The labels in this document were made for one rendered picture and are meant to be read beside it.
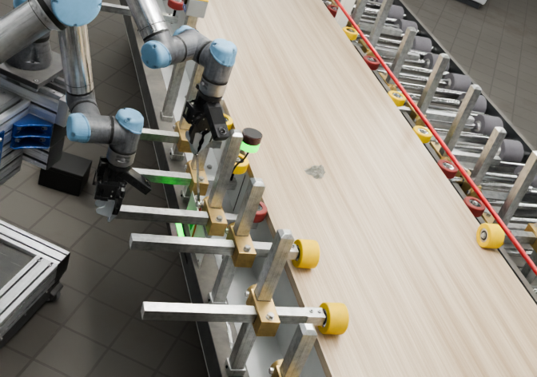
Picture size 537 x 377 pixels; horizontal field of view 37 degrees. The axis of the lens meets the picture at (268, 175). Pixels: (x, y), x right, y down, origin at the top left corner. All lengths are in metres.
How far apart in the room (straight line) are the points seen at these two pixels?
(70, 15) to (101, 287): 1.67
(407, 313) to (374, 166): 0.76
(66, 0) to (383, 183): 1.36
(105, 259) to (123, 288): 0.18
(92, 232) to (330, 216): 1.40
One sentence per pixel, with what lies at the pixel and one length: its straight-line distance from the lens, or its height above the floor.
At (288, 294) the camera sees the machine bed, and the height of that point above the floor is 0.77.
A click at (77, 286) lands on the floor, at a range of 3.36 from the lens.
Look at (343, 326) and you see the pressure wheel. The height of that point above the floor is 0.95.
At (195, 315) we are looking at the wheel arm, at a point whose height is 0.95.
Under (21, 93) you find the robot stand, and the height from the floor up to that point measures 0.96.
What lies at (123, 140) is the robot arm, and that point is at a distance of 2.18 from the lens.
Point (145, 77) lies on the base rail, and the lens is 3.43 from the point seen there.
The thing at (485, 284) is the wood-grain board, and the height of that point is 0.90.
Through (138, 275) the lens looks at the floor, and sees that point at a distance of 3.46.
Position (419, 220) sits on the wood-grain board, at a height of 0.90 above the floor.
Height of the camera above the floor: 2.26
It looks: 31 degrees down
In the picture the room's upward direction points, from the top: 19 degrees clockwise
